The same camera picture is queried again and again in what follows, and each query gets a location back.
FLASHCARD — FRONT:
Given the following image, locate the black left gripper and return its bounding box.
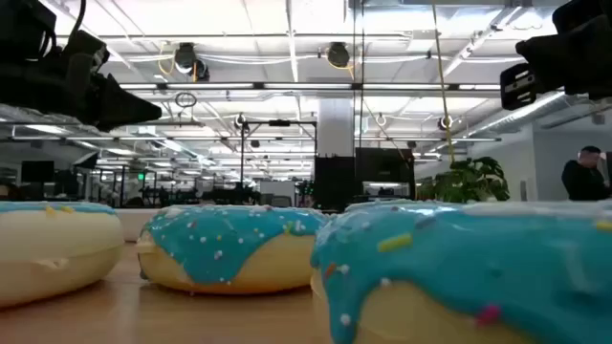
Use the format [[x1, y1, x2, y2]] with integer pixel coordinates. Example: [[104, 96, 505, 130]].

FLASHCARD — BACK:
[[0, 31, 163, 133]]

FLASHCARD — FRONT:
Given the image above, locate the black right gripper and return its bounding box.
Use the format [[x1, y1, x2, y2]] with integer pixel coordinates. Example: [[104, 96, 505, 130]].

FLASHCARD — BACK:
[[499, 13, 612, 112]]

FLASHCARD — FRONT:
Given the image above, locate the blue iced sprinkle donut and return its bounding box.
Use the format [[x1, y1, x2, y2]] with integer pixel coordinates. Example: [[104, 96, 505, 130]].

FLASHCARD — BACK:
[[310, 199, 612, 344], [0, 200, 125, 310], [137, 204, 330, 295]]

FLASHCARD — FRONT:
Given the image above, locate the black ceiling spotlight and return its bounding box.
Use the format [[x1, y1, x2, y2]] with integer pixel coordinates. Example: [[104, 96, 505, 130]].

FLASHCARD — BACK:
[[173, 41, 210, 82], [326, 41, 352, 69]]

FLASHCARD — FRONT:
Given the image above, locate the person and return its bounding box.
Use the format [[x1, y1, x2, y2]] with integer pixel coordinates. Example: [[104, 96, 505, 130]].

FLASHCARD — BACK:
[[560, 145, 612, 202]]

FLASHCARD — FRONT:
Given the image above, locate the green potted plant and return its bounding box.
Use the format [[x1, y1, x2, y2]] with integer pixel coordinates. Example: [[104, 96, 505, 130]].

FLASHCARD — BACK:
[[415, 156, 512, 204]]

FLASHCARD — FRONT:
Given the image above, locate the black display pole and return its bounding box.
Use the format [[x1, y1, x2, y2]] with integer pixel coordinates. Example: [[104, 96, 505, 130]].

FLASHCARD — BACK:
[[352, 0, 365, 150]]

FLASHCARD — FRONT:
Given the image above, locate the large black display screen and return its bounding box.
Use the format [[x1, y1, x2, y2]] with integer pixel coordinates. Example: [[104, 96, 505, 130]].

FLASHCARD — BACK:
[[354, 146, 416, 201]]

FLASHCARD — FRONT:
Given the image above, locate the black cabinet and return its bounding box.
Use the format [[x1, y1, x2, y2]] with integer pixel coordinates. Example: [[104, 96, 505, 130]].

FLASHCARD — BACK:
[[313, 156, 356, 211]]

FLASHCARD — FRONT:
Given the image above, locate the silver ventilation duct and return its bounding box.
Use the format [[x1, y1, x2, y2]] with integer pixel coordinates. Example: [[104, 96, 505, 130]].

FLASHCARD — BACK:
[[470, 90, 571, 139]]

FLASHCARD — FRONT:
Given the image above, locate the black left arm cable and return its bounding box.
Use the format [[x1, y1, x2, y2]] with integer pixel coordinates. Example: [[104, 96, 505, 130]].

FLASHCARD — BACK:
[[71, 0, 89, 37]]

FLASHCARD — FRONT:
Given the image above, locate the black metal rig frame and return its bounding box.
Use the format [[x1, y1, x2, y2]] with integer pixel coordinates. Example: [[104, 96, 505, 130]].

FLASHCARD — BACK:
[[240, 118, 317, 193]]

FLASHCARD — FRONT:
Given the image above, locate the yellow hanging cable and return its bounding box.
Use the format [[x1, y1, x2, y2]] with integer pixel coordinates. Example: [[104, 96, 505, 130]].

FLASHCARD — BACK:
[[431, 0, 456, 166]]

